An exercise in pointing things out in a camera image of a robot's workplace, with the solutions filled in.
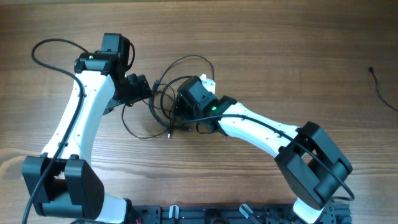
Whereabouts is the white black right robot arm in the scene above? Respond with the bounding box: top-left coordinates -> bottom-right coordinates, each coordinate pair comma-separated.
174,75 -> 354,223

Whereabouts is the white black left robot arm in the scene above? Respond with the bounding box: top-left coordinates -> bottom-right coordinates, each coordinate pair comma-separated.
22,33 -> 152,223

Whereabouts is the thin black cable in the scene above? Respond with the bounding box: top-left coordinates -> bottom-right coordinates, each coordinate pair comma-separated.
121,55 -> 216,139
367,66 -> 398,113

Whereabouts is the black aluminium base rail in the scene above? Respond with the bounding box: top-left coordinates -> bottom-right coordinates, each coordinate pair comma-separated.
132,203 -> 352,224

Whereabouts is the black right camera cable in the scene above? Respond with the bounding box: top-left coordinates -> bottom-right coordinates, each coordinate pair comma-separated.
160,75 -> 355,224

